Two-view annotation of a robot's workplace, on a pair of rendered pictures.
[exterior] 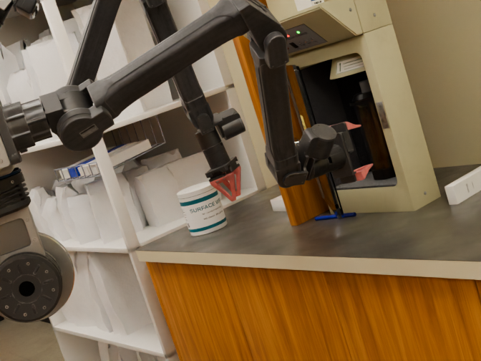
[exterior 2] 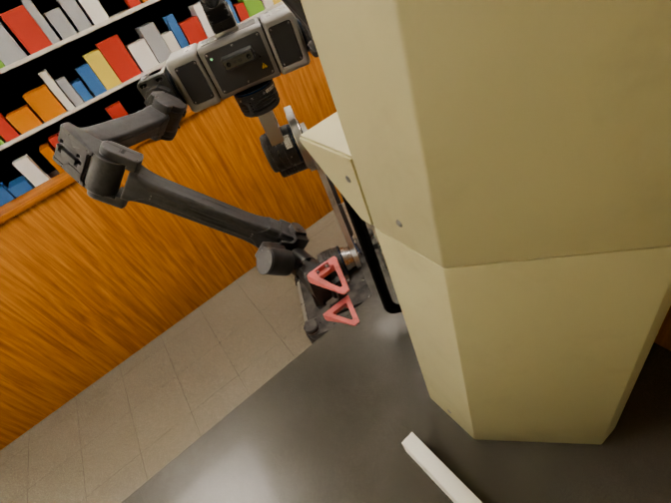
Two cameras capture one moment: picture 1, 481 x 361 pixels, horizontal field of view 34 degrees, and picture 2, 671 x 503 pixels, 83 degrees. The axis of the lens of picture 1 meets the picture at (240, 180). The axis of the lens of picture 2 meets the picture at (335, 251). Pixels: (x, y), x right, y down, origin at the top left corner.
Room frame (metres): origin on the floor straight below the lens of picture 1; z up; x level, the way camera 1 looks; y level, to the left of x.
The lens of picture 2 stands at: (1.97, -0.76, 1.70)
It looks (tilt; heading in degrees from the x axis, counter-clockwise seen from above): 41 degrees down; 105
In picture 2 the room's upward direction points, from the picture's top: 24 degrees counter-clockwise
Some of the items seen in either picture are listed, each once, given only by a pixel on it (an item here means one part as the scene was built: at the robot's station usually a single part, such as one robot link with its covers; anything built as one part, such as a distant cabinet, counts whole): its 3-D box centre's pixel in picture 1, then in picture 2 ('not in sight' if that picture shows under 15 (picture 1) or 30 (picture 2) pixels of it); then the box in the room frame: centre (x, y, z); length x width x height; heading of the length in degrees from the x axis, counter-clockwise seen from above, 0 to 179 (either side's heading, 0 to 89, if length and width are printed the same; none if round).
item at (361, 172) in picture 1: (356, 164); (340, 306); (1.81, -0.27, 1.13); 0.09 x 0.07 x 0.07; 126
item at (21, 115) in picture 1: (23, 124); (161, 102); (1.39, 0.34, 1.45); 0.09 x 0.08 x 0.12; 12
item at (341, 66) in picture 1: (358, 59); not in sight; (2.10, -0.40, 1.34); 0.18 x 0.18 x 0.05
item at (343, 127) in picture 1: (347, 136); (333, 283); (1.81, -0.27, 1.19); 0.09 x 0.07 x 0.07; 126
